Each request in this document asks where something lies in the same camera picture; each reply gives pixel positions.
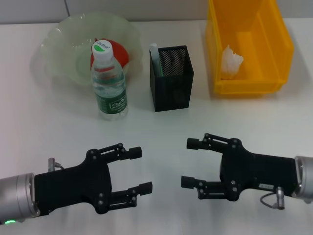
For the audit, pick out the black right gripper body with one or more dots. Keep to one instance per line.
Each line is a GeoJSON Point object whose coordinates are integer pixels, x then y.
{"type": "Point", "coordinates": [256, 171]}

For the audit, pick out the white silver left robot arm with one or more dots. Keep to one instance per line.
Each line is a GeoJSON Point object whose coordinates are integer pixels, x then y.
{"type": "Point", "coordinates": [17, 195]}

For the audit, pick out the yellow plastic storage bin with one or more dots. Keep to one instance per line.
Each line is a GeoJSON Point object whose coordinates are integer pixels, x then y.
{"type": "Point", "coordinates": [269, 49]}

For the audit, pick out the black mesh pen holder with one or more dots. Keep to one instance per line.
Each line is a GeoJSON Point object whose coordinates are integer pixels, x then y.
{"type": "Point", "coordinates": [171, 95]}

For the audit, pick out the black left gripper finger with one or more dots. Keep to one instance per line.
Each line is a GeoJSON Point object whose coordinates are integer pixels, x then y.
{"type": "Point", "coordinates": [146, 188]}
{"type": "Point", "coordinates": [135, 153]}

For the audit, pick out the red-orange fruit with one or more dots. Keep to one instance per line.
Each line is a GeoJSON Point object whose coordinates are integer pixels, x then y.
{"type": "Point", "coordinates": [121, 52]}

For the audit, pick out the pale green glass fruit plate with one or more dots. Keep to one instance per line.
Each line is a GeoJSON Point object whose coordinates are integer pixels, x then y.
{"type": "Point", "coordinates": [61, 49]}

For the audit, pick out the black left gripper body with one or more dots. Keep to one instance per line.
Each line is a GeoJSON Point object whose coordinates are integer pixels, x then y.
{"type": "Point", "coordinates": [73, 188]}

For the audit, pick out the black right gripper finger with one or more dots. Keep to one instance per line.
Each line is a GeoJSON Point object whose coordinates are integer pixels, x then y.
{"type": "Point", "coordinates": [187, 182]}
{"type": "Point", "coordinates": [193, 143]}

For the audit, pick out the grey marker pen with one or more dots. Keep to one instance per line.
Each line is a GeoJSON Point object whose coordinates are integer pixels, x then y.
{"type": "Point", "coordinates": [155, 56]}

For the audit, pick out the white paper ball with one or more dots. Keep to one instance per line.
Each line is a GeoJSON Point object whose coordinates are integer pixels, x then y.
{"type": "Point", "coordinates": [231, 63]}

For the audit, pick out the clear water bottle green label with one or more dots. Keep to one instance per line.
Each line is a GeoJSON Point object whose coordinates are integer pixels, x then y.
{"type": "Point", "coordinates": [110, 98]}

